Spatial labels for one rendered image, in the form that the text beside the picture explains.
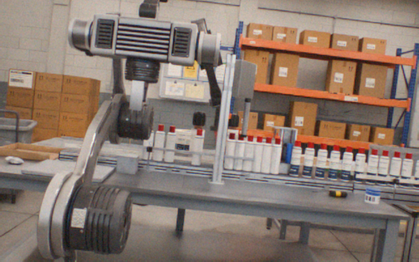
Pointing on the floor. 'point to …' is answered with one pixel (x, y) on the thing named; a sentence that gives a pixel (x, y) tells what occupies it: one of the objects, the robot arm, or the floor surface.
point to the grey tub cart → (18, 133)
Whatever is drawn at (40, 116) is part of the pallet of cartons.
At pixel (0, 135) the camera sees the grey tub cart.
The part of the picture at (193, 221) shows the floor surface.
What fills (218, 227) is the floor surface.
